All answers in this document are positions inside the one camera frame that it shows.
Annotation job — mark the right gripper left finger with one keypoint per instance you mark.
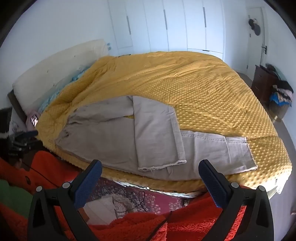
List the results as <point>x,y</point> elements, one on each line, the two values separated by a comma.
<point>43,222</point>

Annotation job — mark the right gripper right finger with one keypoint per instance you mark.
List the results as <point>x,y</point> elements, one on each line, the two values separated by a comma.
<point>257,221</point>

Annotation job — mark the beige grey pants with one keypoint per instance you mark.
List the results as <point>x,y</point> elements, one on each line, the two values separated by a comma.
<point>142,136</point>

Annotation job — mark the pink floral rug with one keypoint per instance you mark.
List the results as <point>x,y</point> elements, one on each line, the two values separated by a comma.
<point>131,199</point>

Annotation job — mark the black device on nightstand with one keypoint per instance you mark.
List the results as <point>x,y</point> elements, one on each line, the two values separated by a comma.
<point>14,146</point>

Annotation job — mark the smartphone with lit screen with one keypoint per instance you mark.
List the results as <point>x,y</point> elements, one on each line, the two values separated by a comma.
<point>34,120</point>

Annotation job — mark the light blue fluffy pillow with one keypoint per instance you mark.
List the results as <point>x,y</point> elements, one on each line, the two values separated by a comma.
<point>57,92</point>

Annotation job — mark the cream padded headboard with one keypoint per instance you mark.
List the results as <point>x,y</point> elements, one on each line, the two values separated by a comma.
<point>41,81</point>

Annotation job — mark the laundry basket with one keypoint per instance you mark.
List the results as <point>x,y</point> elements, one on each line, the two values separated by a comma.
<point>277,112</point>

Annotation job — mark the pile of clothes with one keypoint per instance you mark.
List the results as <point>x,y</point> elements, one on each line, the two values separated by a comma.
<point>282,92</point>

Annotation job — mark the dark wooden dresser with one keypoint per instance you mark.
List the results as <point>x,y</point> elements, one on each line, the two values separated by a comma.
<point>262,84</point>

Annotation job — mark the white door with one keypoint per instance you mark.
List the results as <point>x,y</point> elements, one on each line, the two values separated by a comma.
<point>256,44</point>

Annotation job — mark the white wardrobe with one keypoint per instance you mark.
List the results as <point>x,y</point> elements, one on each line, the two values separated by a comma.
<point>152,26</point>

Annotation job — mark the black items on door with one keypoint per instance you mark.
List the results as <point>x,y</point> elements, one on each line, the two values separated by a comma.
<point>255,26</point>

